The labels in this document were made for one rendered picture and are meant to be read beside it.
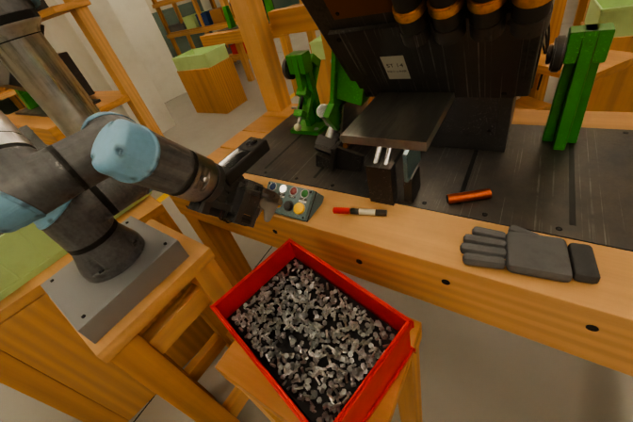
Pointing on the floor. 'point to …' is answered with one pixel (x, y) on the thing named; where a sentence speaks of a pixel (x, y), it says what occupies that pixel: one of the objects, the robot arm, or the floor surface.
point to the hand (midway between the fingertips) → (278, 199)
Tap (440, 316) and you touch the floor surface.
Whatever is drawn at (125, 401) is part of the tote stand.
